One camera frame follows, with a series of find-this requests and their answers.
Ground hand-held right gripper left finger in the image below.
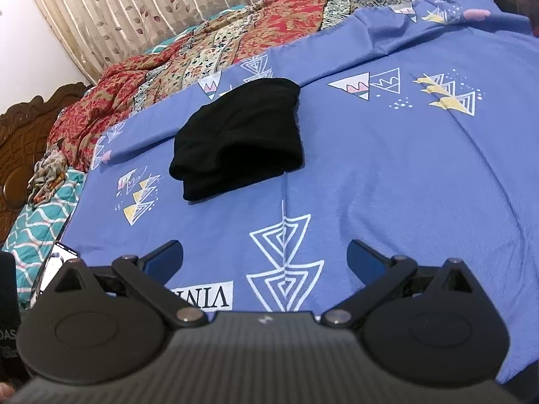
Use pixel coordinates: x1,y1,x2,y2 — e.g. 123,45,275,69
40,240,209,329

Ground teal wave-pattern sheet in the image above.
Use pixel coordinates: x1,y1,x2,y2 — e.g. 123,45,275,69
0,168,87,310

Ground carved wooden headboard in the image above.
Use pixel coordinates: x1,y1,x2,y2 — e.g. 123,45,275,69
0,82,95,245

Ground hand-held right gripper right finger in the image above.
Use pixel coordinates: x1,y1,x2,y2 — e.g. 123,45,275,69
322,240,485,328

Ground red patchwork floral quilt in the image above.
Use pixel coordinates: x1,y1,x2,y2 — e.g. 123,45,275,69
46,0,493,173

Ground smartphone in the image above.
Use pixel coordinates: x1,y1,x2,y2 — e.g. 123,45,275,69
34,240,81,304

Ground crumpled patterned scarf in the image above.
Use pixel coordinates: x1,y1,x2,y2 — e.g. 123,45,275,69
27,145,70,207

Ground blue printed bedsheet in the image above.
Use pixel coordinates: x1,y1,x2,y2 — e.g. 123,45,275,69
63,0,539,383

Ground black pants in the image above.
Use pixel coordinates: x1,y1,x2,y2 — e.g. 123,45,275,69
168,78,306,202

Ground beige leaf-print curtain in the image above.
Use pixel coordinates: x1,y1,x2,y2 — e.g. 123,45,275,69
19,0,338,85

